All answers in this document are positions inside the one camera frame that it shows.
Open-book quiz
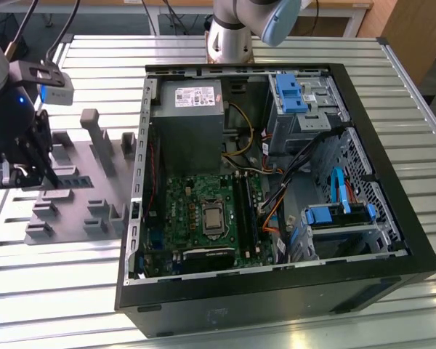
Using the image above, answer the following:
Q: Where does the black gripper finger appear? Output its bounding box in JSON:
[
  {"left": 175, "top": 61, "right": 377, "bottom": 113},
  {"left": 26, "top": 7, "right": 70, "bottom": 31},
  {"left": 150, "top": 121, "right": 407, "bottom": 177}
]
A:
[
  {"left": 0, "top": 161, "right": 44, "bottom": 189},
  {"left": 17, "top": 108, "right": 70, "bottom": 190}
]

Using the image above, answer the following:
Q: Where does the blue RAM stick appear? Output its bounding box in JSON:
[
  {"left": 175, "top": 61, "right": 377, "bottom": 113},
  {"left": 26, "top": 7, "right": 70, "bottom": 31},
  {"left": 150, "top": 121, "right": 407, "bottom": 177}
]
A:
[{"left": 54, "top": 175, "right": 95, "bottom": 189}]

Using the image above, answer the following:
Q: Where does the grey parts rack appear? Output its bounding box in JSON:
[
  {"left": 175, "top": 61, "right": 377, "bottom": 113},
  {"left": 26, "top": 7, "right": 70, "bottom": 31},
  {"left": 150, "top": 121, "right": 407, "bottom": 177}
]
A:
[{"left": 24, "top": 108, "right": 137, "bottom": 246}]

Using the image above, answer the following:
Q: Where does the green motherboard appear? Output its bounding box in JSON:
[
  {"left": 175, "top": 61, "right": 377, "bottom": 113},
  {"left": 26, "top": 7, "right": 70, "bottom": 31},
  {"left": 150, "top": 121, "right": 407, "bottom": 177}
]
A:
[{"left": 137, "top": 172, "right": 277, "bottom": 277}]

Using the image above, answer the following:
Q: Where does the grey power supply unit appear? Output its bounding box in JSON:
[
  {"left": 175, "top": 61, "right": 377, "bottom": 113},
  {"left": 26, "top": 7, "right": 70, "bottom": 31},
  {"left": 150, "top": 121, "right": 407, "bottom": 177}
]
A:
[{"left": 150, "top": 79, "right": 226, "bottom": 175}]

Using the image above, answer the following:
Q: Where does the CPU socket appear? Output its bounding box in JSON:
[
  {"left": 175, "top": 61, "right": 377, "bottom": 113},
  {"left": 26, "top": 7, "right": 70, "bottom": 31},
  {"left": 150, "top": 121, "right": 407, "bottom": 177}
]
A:
[{"left": 198, "top": 198, "right": 229, "bottom": 239}]

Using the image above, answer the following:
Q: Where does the silver CPU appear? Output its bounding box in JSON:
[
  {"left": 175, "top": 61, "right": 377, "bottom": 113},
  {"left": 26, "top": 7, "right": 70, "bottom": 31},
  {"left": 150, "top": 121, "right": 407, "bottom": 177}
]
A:
[{"left": 203, "top": 206, "right": 223, "bottom": 230}]

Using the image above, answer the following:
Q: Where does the black graphics card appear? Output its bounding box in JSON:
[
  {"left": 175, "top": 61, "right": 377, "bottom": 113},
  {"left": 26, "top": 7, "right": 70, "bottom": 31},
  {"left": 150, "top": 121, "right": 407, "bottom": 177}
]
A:
[{"left": 181, "top": 246, "right": 237, "bottom": 273}]

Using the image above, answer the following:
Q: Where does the black PC case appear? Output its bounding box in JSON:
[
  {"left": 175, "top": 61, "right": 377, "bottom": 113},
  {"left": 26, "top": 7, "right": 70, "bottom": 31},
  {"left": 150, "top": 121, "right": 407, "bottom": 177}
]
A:
[{"left": 114, "top": 62, "right": 436, "bottom": 338}]

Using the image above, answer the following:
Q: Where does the blue plastic drive latch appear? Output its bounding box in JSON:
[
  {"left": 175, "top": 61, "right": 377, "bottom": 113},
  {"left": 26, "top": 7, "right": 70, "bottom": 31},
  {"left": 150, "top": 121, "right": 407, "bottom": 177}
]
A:
[{"left": 275, "top": 73, "right": 310, "bottom": 113}]

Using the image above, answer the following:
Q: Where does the metal drive cage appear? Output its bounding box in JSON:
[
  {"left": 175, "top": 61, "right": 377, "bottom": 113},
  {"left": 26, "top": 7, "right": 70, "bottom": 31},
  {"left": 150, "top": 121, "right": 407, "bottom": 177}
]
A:
[{"left": 268, "top": 72, "right": 352, "bottom": 156}]

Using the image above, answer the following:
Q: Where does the hard disk in blue carrier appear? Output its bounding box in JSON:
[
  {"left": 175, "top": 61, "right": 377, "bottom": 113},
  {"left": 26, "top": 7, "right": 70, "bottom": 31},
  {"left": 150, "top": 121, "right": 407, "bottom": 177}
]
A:
[{"left": 304, "top": 203, "right": 377, "bottom": 230}]

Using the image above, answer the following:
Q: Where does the metal disk bay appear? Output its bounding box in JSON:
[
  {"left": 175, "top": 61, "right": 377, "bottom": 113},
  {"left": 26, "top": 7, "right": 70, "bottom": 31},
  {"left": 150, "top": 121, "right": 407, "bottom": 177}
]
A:
[{"left": 288, "top": 206, "right": 403, "bottom": 261}]

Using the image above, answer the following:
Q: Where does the wooden cabinet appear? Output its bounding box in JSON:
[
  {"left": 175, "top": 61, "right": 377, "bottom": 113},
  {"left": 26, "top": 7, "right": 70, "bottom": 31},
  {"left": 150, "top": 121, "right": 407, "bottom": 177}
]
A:
[{"left": 379, "top": 0, "right": 436, "bottom": 87}]

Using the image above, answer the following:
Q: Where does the black camera cable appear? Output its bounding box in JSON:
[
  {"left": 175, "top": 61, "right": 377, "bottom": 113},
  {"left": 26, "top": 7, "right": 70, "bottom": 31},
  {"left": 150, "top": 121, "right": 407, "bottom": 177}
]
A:
[
  {"left": 45, "top": 0, "right": 81, "bottom": 66},
  {"left": 5, "top": 0, "right": 41, "bottom": 61}
]

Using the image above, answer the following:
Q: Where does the red wire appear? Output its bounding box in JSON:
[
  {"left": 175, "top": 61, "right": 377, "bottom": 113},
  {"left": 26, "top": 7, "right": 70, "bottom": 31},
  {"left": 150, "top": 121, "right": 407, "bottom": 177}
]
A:
[{"left": 147, "top": 140, "right": 159, "bottom": 215}]

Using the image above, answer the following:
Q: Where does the yellow wire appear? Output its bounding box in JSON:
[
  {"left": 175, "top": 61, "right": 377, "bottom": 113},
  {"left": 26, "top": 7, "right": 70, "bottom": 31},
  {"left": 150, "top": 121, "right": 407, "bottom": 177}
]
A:
[{"left": 221, "top": 103, "right": 255, "bottom": 158}]

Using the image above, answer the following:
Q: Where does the orange wire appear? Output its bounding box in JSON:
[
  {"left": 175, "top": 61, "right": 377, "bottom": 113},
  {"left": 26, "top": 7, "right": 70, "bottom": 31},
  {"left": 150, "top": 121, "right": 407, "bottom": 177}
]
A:
[{"left": 262, "top": 206, "right": 283, "bottom": 233}]

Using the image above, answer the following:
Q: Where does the black wire bundle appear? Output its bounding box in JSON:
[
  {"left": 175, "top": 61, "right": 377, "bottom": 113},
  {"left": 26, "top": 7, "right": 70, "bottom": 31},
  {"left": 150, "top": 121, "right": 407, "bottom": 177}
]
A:
[{"left": 259, "top": 127, "right": 346, "bottom": 214}]

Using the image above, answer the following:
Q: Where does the blue flat data wire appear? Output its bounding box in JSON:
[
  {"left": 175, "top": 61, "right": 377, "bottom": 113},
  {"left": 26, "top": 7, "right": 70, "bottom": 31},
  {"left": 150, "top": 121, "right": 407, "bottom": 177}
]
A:
[{"left": 332, "top": 166, "right": 352, "bottom": 214}]

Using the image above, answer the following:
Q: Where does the white frame desk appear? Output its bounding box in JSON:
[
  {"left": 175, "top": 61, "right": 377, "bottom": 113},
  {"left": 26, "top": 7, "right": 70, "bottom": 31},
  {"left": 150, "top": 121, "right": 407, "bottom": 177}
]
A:
[{"left": 145, "top": 0, "right": 374, "bottom": 37}]

